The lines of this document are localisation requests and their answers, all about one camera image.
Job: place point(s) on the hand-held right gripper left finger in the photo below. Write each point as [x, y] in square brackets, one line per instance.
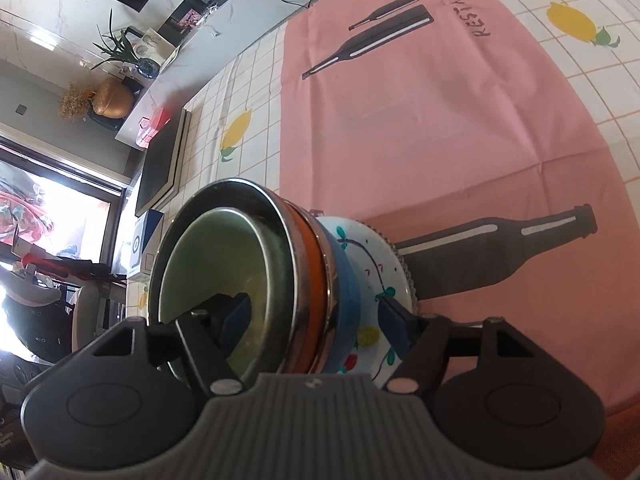
[237, 320]

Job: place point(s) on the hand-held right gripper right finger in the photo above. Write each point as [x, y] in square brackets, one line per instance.
[395, 325]

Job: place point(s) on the clear glass plate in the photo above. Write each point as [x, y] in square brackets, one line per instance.
[411, 280]

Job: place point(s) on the white painted plate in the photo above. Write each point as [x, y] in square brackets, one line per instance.
[385, 265]

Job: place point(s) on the blue steel bowl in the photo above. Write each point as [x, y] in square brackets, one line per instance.
[350, 280]

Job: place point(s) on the green ceramic bowl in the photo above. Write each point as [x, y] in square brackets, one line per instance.
[210, 260]

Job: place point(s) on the orange steel bowl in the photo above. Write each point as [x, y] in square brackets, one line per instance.
[310, 285]

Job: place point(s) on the white and blue box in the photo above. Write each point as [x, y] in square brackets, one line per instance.
[142, 245]

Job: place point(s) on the black notebook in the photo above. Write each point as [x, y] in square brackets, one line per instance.
[157, 170]

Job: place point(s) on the pink printed cloth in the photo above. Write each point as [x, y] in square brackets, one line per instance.
[425, 135]

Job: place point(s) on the pink storage box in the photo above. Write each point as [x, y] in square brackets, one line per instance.
[155, 122]

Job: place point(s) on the sliding glass door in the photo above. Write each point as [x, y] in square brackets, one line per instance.
[65, 170]

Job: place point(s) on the dark vase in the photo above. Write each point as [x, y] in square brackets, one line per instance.
[102, 121]

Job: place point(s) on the orange-brown cloth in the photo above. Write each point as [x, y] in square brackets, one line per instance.
[620, 425]

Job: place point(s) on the golden vase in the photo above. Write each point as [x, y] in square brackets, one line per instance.
[114, 97]

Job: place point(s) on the marble television console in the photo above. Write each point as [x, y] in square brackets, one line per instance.
[200, 55]

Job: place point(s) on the blue glass vase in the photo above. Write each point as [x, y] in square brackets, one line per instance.
[149, 66]

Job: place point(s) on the dried flower bunch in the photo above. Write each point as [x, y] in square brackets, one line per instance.
[75, 102]

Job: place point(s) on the white art card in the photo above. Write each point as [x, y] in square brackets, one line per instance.
[157, 42]

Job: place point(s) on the green leafy plant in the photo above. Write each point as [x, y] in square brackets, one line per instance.
[117, 45]

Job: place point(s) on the pink photo card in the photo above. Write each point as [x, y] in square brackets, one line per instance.
[190, 17]

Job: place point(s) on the checked lemon tablecloth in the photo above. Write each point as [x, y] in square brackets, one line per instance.
[600, 85]

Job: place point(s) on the wall switch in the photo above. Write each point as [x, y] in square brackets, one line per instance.
[21, 109]

